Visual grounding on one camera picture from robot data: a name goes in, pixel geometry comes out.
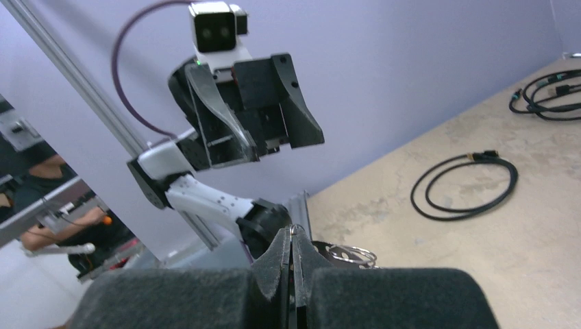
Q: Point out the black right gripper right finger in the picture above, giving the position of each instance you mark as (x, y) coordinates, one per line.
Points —
(330, 297)

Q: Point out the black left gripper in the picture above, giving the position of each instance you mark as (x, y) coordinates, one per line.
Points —
(242, 113)

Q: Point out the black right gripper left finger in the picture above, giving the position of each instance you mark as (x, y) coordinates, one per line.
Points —
(187, 298)

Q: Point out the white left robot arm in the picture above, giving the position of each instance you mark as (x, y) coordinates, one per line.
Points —
(168, 180)

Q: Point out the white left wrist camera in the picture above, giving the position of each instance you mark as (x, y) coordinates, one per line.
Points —
(217, 27)

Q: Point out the person behind enclosure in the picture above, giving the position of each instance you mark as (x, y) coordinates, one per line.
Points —
(48, 208)

